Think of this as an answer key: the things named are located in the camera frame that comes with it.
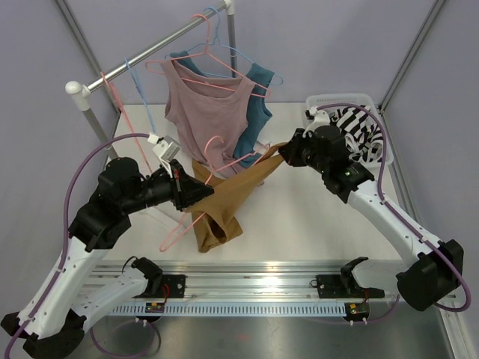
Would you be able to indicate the white plastic basket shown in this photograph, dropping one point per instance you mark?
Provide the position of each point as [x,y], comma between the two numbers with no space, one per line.
[361,101]

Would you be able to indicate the black white striped tank top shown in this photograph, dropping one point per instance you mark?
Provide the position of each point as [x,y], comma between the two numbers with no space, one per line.
[364,139]

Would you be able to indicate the white slotted cable duct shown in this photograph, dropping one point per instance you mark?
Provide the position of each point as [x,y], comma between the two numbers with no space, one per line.
[239,309]

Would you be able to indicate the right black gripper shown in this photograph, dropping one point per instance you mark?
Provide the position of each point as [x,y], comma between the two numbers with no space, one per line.
[298,150]

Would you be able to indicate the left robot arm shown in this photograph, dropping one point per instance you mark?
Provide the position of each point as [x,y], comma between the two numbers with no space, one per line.
[56,319]

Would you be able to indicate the mustard tank top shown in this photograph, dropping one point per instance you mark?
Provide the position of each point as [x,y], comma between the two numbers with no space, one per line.
[219,225]

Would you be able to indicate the metal clothes rack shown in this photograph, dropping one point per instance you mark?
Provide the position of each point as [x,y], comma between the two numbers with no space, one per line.
[80,93]

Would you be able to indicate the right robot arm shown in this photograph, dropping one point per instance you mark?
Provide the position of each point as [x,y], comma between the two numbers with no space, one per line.
[430,268]

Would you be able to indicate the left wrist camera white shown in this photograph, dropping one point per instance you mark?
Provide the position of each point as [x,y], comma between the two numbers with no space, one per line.
[165,149]

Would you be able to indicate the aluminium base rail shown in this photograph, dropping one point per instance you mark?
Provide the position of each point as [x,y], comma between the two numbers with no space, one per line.
[253,281]

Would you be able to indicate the mauve pink tank top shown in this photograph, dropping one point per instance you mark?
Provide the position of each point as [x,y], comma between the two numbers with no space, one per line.
[209,114]

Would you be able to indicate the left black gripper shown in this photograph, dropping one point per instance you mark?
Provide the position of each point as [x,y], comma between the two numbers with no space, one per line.
[178,187]

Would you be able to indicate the teal blue tank top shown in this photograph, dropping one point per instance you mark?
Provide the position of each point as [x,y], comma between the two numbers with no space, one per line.
[257,113]

